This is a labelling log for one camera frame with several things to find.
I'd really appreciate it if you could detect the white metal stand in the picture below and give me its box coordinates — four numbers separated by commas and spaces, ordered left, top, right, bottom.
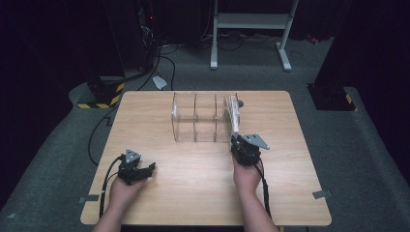
209, 0, 300, 73

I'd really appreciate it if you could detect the person's left hand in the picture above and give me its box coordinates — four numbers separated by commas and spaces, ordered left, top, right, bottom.
108, 175, 148, 207

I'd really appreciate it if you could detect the black floor cable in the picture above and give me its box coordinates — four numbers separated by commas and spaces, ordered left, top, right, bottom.
87, 44, 178, 167

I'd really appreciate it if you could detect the black perforated box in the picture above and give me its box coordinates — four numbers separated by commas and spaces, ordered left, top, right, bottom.
307, 82, 358, 112

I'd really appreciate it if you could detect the person's right hand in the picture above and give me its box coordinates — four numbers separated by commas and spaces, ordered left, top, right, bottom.
232, 155, 263, 195

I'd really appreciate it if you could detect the white board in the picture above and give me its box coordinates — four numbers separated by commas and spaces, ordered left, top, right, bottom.
222, 94, 242, 153

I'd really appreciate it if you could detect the clear acrylic divider rack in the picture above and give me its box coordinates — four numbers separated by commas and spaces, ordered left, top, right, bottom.
170, 92, 242, 144

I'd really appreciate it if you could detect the left hand-held gripper black cable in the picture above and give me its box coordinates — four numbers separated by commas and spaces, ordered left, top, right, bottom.
99, 155, 126, 218

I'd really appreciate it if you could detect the grey tape piece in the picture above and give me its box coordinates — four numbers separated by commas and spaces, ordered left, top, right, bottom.
78, 194, 101, 204
311, 189, 333, 200

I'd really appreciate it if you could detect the black equipment cabinet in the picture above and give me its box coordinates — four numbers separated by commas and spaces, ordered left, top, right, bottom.
104, 0, 161, 73

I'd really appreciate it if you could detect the hand-held gripper black cable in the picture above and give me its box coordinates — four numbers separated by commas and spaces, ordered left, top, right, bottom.
255, 159, 273, 218
99, 155, 126, 218

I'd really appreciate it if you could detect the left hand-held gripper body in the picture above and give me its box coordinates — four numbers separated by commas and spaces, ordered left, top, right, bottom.
117, 148, 143, 187

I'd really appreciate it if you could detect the black base with striped edge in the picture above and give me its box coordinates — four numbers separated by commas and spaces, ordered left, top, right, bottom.
76, 74, 127, 110

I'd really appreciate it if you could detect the grey floor pedal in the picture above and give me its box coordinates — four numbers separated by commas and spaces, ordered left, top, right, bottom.
151, 74, 168, 91

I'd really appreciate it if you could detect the right hand-held gripper black cable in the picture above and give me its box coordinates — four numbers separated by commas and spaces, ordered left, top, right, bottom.
255, 159, 273, 218

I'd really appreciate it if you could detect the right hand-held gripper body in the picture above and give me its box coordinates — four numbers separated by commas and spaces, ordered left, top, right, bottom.
230, 132, 271, 167

